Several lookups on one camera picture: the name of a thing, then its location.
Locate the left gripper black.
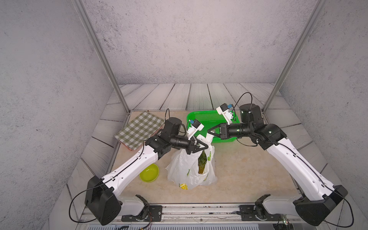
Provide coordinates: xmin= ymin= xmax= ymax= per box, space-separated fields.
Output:
xmin=169 ymin=136 xmax=209 ymax=156

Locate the pineapple front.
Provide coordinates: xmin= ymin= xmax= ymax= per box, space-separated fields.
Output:
xmin=198 ymin=151 xmax=208 ymax=174

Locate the white plastic bag lemon print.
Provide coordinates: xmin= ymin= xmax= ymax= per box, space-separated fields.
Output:
xmin=166 ymin=135 xmax=217 ymax=190

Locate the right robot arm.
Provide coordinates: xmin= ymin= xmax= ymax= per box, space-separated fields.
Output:
xmin=208 ymin=103 xmax=348 ymax=226

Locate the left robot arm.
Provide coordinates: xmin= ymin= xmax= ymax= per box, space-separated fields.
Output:
xmin=85 ymin=117 xmax=209 ymax=226

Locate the green plastic basket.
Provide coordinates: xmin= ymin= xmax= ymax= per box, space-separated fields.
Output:
xmin=187 ymin=110 xmax=249 ymax=143

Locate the lime green bowl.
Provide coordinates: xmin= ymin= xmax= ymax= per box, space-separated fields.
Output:
xmin=140 ymin=163 xmax=160 ymax=183

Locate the green checkered cloth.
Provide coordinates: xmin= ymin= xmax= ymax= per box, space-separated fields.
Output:
xmin=115 ymin=112 xmax=164 ymax=150

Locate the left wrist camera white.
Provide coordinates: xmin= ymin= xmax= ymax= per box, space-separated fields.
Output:
xmin=186 ymin=119 xmax=204 ymax=140

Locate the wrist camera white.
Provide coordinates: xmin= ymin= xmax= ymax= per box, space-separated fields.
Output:
xmin=216 ymin=103 xmax=234 ymax=125
xmin=186 ymin=119 xmax=204 ymax=140

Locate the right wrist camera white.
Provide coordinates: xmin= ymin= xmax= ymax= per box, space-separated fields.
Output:
xmin=216 ymin=103 xmax=234 ymax=125

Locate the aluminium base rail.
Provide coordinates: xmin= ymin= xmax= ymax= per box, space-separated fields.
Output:
xmin=77 ymin=202 xmax=325 ymax=230

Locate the right metal frame post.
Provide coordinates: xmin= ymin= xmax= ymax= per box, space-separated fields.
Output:
xmin=262 ymin=0 xmax=327 ymax=114

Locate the metal frame post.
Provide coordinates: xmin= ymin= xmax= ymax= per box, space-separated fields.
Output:
xmin=72 ymin=0 xmax=130 ymax=114
xmin=262 ymin=0 xmax=327 ymax=114

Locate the left metal frame post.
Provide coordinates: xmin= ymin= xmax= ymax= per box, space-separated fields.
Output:
xmin=72 ymin=0 xmax=130 ymax=114

